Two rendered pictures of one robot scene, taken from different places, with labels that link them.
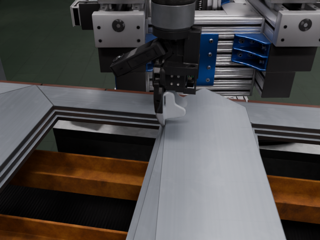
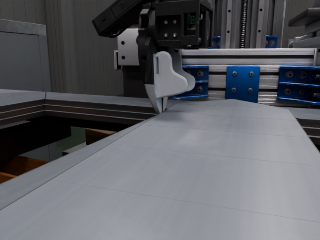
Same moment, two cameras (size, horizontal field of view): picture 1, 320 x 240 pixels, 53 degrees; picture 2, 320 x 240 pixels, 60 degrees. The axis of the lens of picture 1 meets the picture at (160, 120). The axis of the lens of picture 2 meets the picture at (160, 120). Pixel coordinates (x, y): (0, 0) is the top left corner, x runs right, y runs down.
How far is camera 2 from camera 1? 0.37 m
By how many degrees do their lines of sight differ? 24
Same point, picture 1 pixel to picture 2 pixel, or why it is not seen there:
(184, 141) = (179, 122)
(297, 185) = not seen: outside the picture
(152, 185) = (87, 148)
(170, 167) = (136, 137)
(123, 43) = not seen: hidden behind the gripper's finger
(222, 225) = (190, 211)
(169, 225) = (59, 195)
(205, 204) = (168, 177)
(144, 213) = (31, 174)
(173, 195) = (112, 160)
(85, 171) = not seen: hidden behind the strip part
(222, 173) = (226, 149)
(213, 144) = (225, 126)
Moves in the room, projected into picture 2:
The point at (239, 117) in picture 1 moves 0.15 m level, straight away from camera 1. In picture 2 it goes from (276, 114) to (289, 100)
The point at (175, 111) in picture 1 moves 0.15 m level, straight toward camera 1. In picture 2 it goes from (172, 83) to (125, 97)
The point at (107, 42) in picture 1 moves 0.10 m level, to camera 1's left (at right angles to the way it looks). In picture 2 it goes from (130, 59) to (94, 59)
